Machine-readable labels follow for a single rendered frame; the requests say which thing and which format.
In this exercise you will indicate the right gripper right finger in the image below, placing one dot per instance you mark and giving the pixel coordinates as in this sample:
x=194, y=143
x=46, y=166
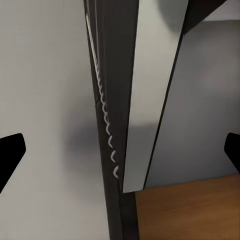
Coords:
x=232, y=149

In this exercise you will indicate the cabinet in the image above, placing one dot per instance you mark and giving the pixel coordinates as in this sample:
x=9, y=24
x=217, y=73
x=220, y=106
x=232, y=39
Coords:
x=207, y=209

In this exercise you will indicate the desk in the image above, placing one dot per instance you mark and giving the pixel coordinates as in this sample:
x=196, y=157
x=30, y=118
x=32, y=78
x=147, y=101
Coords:
x=121, y=207

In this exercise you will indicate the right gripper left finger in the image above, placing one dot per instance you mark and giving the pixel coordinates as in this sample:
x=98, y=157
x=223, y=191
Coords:
x=12, y=150

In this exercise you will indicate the notebook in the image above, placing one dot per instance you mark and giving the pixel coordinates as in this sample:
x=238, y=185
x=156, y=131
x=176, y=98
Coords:
x=135, y=46

